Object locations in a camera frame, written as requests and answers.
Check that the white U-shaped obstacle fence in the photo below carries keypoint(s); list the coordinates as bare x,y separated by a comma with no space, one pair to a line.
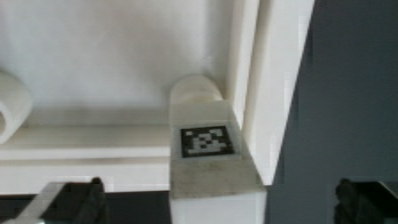
136,173

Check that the white table leg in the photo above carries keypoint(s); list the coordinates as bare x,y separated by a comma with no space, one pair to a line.
216,192

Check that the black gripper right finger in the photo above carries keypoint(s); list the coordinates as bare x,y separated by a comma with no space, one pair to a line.
366,202

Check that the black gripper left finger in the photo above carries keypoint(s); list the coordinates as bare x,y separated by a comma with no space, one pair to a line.
69,204

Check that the white square tabletop tray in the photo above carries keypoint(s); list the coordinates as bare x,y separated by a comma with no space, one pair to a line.
99,52

